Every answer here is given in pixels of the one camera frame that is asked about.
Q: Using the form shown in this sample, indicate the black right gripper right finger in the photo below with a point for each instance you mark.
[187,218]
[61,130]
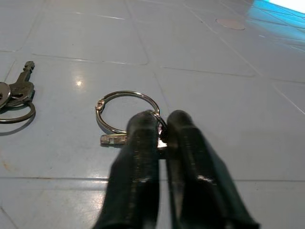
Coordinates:
[195,171]

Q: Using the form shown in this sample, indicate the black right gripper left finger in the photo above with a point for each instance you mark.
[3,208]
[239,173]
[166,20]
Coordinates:
[135,171]

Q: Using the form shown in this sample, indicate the silver round-headed key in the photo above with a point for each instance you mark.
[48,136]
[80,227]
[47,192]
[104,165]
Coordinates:
[3,95]

